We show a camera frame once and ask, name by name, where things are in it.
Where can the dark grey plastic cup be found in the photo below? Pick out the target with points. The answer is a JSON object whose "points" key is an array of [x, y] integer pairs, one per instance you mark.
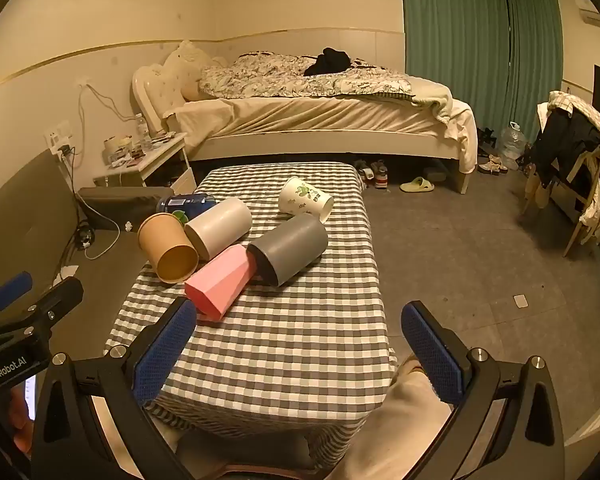
{"points": [[292, 247]]}

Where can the narrow green curtain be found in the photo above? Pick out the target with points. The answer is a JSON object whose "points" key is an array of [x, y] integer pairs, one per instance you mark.
{"points": [[535, 55]]}

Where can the cream bed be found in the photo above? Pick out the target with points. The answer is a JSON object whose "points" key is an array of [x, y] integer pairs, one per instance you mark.
{"points": [[320, 120]]}

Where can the dark jacket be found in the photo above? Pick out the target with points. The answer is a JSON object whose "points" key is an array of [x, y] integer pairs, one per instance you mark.
{"points": [[565, 145]]}

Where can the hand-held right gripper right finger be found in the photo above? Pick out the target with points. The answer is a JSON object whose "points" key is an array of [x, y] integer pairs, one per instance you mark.
{"points": [[432, 355]]}

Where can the clear plastic bottle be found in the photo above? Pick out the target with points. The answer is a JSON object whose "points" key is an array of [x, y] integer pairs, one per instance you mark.
{"points": [[141, 129]]}

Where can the blue can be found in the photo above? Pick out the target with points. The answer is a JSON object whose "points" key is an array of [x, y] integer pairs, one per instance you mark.
{"points": [[187, 203]]}

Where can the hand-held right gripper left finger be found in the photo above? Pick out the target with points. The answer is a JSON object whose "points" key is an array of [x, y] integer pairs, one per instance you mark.
{"points": [[162, 355]]}

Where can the brown paper cup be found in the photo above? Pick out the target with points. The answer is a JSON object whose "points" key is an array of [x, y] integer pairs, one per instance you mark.
{"points": [[162, 242]]}

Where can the wall socket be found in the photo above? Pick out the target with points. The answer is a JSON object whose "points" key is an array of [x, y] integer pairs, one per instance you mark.
{"points": [[57, 136]]}

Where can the checked cloth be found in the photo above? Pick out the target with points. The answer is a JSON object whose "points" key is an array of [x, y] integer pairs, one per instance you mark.
{"points": [[580, 105]]}

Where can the clear water jug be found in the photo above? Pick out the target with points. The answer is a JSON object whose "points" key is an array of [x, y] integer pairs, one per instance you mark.
{"points": [[512, 142]]}

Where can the leaf print quilt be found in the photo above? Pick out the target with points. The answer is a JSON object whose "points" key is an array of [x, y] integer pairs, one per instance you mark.
{"points": [[280, 77]]}

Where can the cream pillow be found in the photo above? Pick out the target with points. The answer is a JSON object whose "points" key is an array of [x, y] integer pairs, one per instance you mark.
{"points": [[187, 65]]}

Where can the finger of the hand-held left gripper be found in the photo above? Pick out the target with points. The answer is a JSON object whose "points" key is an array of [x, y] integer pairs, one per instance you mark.
{"points": [[11, 290], [55, 301]]}

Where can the light shoes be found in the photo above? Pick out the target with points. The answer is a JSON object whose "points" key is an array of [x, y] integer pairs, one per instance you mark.
{"points": [[495, 166]]}

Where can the beige plastic cup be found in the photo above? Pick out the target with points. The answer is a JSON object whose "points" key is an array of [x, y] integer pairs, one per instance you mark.
{"points": [[220, 225]]}

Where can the wide green curtain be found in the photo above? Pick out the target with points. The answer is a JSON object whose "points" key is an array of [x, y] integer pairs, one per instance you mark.
{"points": [[452, 35]]}

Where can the black garment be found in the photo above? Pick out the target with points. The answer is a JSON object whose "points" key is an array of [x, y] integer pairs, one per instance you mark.
{"points": [[327, 62]]}

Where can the grey checked tablecloth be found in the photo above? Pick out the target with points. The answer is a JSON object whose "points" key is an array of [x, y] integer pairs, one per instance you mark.
{"points": [[290, 340]]}

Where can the pink faceted cup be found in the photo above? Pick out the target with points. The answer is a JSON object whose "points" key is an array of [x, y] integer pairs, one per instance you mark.
{"points": [[220, 282]]}

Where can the white nightstand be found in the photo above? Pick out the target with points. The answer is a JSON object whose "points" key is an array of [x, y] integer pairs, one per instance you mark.
{"points": [[162, 165]]}

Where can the white air conditioner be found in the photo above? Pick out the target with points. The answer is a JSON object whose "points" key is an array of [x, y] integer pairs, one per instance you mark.
{"points": [[591, 10]]}

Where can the dark grey padded panel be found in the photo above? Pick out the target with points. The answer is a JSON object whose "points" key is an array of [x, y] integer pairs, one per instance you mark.
{"points": [[20, 210]]}

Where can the green slipper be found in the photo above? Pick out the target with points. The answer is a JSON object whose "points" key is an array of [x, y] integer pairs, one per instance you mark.
{"points": [[416, 185]]}

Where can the wooden chair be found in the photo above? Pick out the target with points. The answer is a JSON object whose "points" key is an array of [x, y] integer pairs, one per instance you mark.
{"points": [[587, 195]]}

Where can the person's trouser leg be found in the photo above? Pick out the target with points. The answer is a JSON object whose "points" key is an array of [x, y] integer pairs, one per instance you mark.
{"points": [[395, 430]]}

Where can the white floor card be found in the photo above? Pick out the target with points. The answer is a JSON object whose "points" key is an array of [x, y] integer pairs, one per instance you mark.
{"points": [[520, 301]]}

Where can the white printed paper cup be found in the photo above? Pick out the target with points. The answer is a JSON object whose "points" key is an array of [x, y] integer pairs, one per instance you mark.
{"points": [[302, 197]]}

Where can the sneakers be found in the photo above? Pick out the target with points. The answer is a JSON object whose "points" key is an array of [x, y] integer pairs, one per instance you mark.
{"points": [[375, 172]]}

